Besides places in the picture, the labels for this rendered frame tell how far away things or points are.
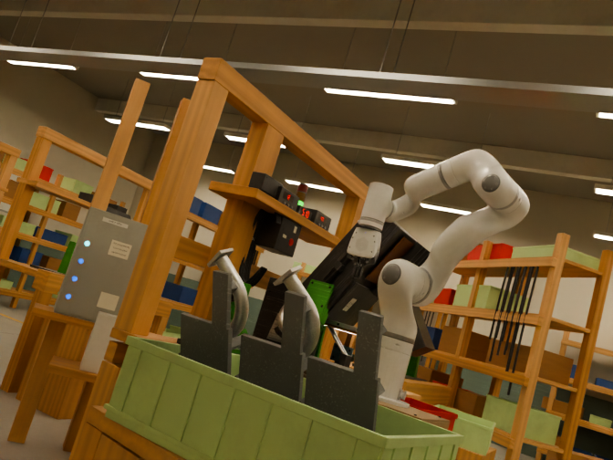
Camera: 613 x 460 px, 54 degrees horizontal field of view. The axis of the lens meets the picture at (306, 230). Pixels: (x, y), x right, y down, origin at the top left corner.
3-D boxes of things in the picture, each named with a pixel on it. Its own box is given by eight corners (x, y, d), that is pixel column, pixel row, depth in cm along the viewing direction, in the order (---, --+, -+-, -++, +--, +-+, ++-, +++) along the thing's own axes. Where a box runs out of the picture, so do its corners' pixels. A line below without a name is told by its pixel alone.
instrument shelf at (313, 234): (347, 251, 312) (348, 244, 313) (255, 197, 236) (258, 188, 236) (306, 243, 325) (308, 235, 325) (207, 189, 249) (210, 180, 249)
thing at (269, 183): (279, 200, 259) (284, 184, 260) (261, 189, 246) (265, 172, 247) (265, 197, 263) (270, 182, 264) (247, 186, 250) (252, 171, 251)
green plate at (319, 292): (321, 337, 250) (340, 292, 257) (315, 329, 243) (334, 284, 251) (299, 330, 256) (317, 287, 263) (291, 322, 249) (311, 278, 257)
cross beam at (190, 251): (313, 306, 335) (317, 290, 336) (158, 251, 225) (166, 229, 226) (306, 304, 338) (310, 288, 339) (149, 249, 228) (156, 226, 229)
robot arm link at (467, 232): (379, 278, 189) (403, 291, 201) (398, 307, 182) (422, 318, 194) (499, 166, 176) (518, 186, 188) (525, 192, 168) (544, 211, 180)
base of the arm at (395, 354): (414, 408, 187) (429, 350, 190) (401, 408, 169) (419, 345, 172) (358, 389, 194) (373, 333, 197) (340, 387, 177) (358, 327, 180)
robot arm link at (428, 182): (458, 175, 203) (382, 207, 218) (438, 158, 191) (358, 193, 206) (464, 199, 199) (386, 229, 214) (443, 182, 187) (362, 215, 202)
